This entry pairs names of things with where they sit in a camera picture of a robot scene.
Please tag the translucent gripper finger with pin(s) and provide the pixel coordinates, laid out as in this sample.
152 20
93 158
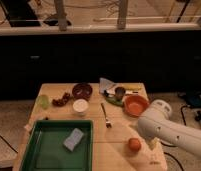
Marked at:
152 144

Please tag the red apple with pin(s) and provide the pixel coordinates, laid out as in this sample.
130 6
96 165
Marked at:
134 144

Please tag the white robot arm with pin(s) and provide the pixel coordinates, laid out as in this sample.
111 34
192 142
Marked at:
154 123

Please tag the small metal cup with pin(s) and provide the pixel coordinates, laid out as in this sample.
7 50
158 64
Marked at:
119 93

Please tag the white paper cup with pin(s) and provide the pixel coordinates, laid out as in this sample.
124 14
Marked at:
80 106

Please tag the green plastic cup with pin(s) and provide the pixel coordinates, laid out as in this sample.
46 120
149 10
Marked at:
42 101

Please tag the orange plastic bowl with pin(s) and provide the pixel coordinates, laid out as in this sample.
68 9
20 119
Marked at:
135 105

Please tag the dark blue object on floor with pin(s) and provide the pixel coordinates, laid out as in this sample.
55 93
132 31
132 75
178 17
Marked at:
193 99

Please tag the white crumpled napkin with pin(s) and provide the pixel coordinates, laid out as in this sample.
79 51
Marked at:
105 84

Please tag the grey blue sponge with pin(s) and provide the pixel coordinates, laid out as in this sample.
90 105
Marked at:
73 139

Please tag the dark red bowl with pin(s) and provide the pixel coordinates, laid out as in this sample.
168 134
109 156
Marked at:
82 91

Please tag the dark red grape bunch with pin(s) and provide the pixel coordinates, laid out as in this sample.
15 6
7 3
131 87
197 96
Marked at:
62 101

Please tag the green plastic tray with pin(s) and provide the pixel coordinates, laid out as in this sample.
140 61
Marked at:
46 151

